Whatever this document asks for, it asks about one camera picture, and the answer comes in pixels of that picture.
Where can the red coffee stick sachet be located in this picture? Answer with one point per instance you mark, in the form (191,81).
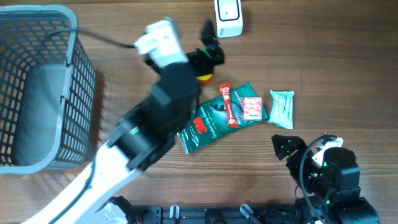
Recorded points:
(226,95)

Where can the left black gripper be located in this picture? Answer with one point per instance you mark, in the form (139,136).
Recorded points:
(205,65)

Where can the white barcode scanner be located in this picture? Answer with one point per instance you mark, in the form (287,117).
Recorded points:
(229,18)

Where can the green 3M gloves packet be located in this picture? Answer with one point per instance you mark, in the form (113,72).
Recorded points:
(211,122)

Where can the grey plastic mesh basket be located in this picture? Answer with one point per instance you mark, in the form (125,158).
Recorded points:
(47,90)

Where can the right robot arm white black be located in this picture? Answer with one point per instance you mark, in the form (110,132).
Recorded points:
(328,175)

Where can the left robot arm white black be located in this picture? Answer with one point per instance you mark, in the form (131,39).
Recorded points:
(147,131)

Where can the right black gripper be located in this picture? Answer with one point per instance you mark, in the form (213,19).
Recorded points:
(296,144)

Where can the light teal tissue pack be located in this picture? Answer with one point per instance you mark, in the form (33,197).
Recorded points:
(282,109)

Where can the small red snack packet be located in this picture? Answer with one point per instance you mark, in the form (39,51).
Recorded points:
(252,108)

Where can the red sauce bottle green cap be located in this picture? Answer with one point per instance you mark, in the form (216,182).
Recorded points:
(205,79)

